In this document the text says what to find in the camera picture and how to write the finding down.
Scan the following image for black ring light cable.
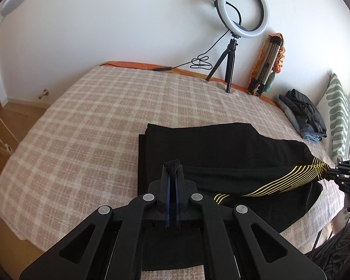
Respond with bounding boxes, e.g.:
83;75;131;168
145;0;243;72

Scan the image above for folded silver tripod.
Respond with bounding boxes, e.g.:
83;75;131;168
247;34;283;97

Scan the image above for orange bed sheet edge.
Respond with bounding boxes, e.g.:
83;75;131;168
100;61;281;106

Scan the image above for black pants with yellow stripes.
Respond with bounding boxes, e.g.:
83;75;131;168
137;122;332;272

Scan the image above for stack of folded dark clothes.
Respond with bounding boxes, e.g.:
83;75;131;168
274;89;327;143

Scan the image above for white ring light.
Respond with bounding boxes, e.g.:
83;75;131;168
205;0;271;40

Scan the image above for green white patterned pillow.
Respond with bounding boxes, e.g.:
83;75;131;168
317;73;350;164

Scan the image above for orange patterned cloth strap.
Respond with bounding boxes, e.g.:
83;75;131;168
246;32;287;97

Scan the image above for metal door stopper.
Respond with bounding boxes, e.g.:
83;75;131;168
38;89;49;99

